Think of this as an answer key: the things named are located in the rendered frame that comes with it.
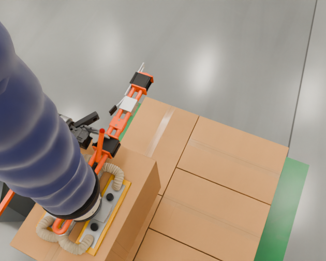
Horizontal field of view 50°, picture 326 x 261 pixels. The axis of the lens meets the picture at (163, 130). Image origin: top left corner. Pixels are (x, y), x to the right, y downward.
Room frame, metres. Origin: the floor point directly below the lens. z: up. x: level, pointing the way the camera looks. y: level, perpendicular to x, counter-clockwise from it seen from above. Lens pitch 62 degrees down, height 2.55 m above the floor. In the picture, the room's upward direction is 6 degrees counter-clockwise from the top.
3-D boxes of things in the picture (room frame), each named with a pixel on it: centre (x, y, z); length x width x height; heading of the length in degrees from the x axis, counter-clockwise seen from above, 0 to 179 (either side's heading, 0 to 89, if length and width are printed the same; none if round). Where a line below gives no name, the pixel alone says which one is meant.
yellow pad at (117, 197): (0.40, 0.29, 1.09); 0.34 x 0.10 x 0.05; 151
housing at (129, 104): (0.85, 0.14, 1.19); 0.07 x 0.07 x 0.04; 61
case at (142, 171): (0.47, 0.37, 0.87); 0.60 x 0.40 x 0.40; 149
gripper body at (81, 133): (0.73, 0.37, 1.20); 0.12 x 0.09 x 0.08; 61
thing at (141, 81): (0.96, 0.07, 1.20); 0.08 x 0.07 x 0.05; 151
